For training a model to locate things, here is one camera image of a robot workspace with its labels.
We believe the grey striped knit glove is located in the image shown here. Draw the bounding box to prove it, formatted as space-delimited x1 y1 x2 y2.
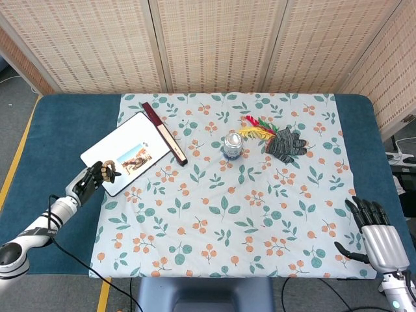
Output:
265 127 309 164

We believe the dark red folding fan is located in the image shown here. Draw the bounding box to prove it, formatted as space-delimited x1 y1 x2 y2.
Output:
141 101 189 167

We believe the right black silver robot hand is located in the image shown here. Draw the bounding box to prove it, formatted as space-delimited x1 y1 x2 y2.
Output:
334 196 411 273

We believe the floral print tablecloth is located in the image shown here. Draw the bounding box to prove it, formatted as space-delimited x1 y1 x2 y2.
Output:
88 92 378 280

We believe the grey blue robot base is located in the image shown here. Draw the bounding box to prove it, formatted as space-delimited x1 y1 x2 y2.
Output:
135 276 283 312

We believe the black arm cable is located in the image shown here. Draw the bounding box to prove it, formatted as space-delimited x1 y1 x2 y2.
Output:
47 194 144 312

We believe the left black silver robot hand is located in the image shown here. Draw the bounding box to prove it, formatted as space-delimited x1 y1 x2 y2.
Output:
64 161 123 207

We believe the white rectangular board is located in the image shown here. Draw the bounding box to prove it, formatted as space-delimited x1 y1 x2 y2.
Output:
79 111 173 198

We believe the silver blue drink can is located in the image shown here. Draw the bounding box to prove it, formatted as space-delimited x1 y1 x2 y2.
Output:
222 132 244 161

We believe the bamboo folding screen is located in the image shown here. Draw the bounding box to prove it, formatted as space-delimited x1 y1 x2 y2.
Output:
0 0 416 141

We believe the wooden bead bracelet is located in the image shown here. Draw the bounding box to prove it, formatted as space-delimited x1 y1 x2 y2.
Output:
99 160 116 183

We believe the black floor cable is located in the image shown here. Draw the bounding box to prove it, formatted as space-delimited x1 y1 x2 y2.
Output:
281 278 391 312

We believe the colourful feather shuttlecock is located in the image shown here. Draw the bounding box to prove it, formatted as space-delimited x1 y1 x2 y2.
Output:
238 114 280 143

